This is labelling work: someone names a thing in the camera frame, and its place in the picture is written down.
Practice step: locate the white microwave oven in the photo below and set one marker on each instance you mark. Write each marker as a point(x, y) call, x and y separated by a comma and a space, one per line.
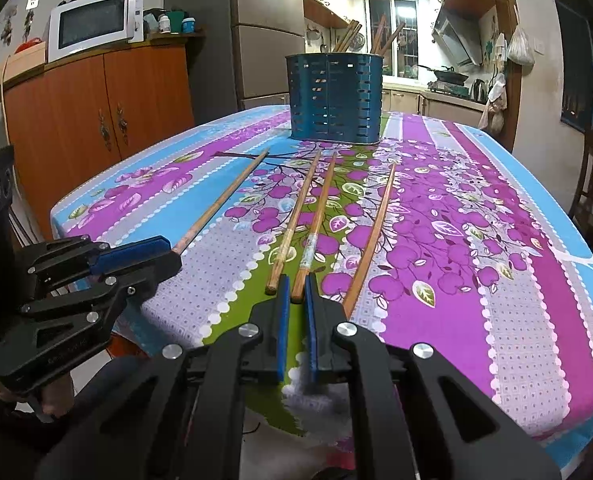
point(94, 25)

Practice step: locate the white medicine bottle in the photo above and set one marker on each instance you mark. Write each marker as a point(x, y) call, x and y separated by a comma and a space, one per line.
point(164, 24)

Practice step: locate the grey refrigerator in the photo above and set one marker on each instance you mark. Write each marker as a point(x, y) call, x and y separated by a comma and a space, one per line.
point(261, 35)

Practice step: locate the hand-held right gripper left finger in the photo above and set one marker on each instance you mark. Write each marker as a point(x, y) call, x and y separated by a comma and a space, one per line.
point(282, 330)

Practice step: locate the red item on cabinet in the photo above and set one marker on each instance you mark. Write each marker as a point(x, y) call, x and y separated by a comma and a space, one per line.
point(29, 45)

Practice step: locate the beige kitchen base cabinets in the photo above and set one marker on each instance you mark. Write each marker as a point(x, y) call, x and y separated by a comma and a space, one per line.
point(426, 102)

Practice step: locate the blue perforated utensil holder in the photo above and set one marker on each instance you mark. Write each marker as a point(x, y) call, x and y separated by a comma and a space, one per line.
point(334, 100)

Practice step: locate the barred kitchen window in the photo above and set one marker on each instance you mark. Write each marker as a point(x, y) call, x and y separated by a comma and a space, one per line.
point(394, 30)

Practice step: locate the steel range hood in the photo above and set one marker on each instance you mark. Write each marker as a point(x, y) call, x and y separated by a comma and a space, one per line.
point(459, 35)

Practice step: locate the wall light switch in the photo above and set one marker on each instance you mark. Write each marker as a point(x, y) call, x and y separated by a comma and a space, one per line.
point(539, 47)

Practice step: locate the hanging wall ornament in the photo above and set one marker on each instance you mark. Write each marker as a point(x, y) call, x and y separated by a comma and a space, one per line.
point(6, 30)

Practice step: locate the person's left hand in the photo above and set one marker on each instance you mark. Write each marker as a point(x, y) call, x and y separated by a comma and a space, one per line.
point(59, 392)

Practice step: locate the purple floral tablecloth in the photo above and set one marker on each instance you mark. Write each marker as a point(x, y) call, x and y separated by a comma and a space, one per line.
point(476, 260)

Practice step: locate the hanging white plastic bag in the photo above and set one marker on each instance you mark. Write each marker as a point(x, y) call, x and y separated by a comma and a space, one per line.
point(520, 46)

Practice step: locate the green container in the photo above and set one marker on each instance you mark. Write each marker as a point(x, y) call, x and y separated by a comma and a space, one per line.
point(175, 16)

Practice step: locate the teal lidded jar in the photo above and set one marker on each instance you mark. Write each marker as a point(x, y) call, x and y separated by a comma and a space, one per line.
point(188, 25)

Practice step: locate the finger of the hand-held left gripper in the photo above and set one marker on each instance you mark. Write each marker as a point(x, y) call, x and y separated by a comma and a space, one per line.
point(146, 275)
point(126, 253)

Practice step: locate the brown wooden chopstick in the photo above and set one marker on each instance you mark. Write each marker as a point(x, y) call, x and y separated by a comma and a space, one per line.
point(316, 227)
point(296, 222)
point(221, 200)
point(371, 240)

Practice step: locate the group of wooden chopsticks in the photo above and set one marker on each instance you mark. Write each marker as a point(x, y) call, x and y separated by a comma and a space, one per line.
point(351, 35)

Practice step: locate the orange wooden cabinet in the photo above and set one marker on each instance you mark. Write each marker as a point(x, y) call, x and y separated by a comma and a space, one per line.
point(76, 125)

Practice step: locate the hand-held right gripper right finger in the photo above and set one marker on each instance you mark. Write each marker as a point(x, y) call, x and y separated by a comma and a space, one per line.
point(310, 335)

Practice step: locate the steel electric kettle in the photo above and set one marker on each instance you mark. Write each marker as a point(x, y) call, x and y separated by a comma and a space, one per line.
point(478, 90)

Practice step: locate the hanging kitchen towel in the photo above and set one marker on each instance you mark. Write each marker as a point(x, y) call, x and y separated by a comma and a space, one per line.
point(496, 102)

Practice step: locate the gas stove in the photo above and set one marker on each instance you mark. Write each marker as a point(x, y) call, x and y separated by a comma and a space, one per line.
point(446, 88)

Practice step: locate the beige box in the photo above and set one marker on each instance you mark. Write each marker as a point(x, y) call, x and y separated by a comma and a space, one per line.
point(11, 70)

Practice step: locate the black wok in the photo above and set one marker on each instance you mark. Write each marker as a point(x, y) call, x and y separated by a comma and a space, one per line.
point(449, 76)

